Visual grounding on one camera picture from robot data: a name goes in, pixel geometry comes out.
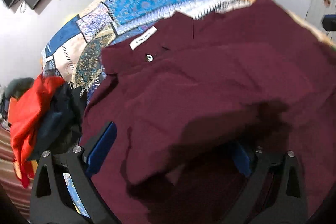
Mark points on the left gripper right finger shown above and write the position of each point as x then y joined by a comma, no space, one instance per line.
243,161

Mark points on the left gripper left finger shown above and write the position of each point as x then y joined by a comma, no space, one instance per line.
97,148

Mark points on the maroon polo shirt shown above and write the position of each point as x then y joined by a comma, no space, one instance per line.
267,82

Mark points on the dark navy folded garment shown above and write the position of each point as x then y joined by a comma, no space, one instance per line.
60,128

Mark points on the red folded garment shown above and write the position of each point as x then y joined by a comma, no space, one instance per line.
26,118

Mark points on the striped red curtain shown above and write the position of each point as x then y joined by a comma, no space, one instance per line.
19,196

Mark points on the blue patchwork bedspread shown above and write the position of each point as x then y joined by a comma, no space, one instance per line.
126,24

